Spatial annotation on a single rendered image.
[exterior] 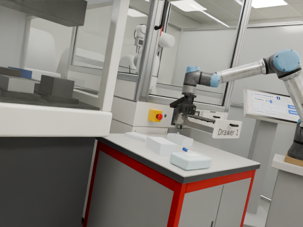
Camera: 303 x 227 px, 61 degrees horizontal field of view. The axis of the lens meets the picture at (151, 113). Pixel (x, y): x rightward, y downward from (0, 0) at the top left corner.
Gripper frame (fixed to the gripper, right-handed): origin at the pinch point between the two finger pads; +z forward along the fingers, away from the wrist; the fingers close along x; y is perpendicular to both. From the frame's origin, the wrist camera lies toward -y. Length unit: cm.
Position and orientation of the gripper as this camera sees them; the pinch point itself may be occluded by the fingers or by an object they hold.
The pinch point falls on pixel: (178, 126)
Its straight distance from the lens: 151.7
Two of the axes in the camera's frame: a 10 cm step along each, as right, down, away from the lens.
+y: 6.3, 1.9, -7.5
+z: -1.8, 9.8, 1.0
